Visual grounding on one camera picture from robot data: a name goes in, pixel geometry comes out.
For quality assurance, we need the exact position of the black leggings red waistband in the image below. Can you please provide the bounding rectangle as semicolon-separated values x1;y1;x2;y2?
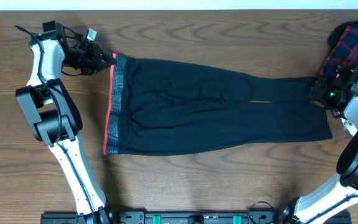
103;54;332;156

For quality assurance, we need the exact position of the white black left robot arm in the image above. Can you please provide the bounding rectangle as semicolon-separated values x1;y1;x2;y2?
16;28;119;223

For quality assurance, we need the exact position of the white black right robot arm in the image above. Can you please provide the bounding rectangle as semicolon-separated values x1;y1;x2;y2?
275;96;358;223

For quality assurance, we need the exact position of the red navy plaid garment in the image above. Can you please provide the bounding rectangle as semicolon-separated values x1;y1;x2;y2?
319;21;358;97

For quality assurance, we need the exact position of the black mounting rail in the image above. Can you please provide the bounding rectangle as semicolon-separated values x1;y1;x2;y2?
40;209;276;224

